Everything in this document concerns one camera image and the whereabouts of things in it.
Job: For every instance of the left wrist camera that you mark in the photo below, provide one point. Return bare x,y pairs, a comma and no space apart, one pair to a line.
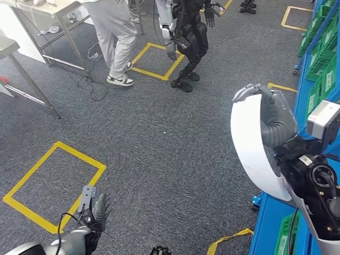
86,197

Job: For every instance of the green plastic crate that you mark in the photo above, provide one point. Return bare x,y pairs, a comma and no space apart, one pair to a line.
328,38
329,81
307,37
314,95
283,235

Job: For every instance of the white curved panel part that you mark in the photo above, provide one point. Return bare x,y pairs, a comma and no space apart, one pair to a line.
246,148

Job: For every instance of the black humanoid robot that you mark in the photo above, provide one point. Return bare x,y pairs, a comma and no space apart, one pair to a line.
191,38

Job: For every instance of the rack caster wheel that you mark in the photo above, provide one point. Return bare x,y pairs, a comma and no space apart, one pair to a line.
258,202

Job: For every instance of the tall blue metal shelf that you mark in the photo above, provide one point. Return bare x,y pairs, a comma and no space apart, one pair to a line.
301,91

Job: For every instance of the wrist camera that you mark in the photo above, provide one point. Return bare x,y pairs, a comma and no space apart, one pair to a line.
323,119
86,197

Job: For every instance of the low blue metal rack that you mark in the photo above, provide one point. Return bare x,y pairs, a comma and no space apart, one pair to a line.
265,228

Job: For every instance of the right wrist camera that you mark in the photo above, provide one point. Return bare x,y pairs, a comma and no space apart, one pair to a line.
323,119

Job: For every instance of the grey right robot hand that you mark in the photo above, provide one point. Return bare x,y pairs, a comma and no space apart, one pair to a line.
277,112

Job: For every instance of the black robot legs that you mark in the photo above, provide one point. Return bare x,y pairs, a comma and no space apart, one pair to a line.
246,7

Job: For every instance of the steel frame table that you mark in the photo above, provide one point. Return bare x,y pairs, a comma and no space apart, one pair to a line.
53,7

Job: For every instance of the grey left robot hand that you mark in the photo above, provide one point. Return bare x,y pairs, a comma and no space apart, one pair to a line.
100,211

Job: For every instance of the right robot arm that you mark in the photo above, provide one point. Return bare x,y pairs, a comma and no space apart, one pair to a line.
313,183

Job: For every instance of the person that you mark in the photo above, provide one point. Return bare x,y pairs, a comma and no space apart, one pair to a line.
114,35

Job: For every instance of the loose yellow tape strip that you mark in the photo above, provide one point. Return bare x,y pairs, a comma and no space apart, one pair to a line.
231,236

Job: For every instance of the white upright panel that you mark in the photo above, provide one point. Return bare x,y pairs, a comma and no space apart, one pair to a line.
18,31

